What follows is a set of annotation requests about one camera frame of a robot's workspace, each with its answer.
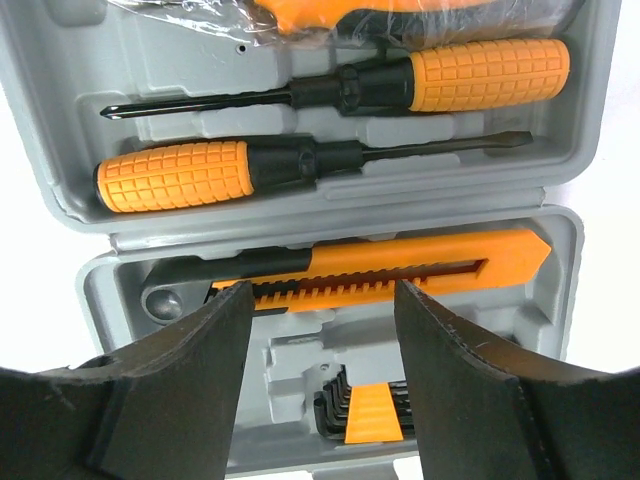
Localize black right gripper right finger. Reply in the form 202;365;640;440
394;282;639;479

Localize orange handle thick screwdriver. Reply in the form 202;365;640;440
100;39;571;120

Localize orange handle slim screwdriver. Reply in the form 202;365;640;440
94;131;533;213

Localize orange hex key holder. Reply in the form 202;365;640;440
313;367;415;445

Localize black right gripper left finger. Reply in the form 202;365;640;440
1;282;254;479

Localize grey plastic tool case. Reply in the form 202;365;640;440
0;0;624;480

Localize orange black utility knife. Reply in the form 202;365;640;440
140;229;551;323

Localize orange handle pliers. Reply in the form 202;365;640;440
107;0;576;46

